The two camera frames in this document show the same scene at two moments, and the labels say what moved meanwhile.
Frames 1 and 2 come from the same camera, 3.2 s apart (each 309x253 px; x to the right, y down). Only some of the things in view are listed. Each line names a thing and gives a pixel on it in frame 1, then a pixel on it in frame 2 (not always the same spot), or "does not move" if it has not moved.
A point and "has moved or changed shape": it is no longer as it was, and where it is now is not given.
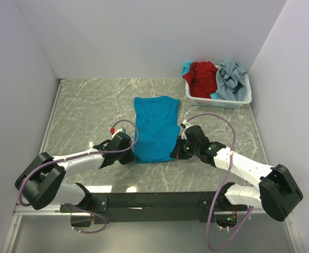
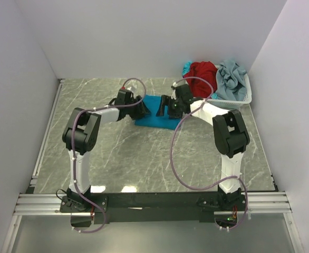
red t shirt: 202,78 does not move
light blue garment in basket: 186,67 does not move
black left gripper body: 129,157 -> 139,107
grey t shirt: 230,83 does not move
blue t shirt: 156,120 has moved or changed shape
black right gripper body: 179,149 -> 166,106
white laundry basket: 211,103 does not move
